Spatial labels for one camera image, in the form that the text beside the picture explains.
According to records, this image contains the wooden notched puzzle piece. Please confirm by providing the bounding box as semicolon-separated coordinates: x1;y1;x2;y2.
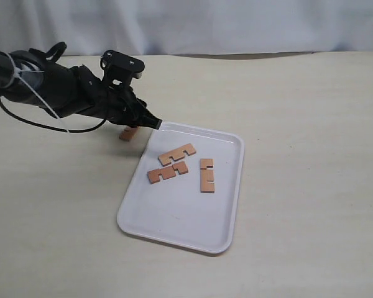
158;143;196;166
200;158;215;193
147;161;188;184
118;126;139;142

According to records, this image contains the white fabric backdrop curtain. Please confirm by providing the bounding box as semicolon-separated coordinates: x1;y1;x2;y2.
0;1;373;55

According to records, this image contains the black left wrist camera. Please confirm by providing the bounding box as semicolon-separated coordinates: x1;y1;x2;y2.
100;50;145;86

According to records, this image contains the white zip tie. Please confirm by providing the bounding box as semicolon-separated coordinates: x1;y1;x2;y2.
5;53;71;134

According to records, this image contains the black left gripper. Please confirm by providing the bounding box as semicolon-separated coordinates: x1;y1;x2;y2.
68;65;162;130

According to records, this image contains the white plastic tray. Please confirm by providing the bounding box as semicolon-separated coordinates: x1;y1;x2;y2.
117;122;244;255

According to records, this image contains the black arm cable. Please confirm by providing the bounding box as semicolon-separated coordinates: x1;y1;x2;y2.
0;91;109;135

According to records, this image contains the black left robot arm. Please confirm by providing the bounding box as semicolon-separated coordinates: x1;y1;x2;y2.
0;42;162;129

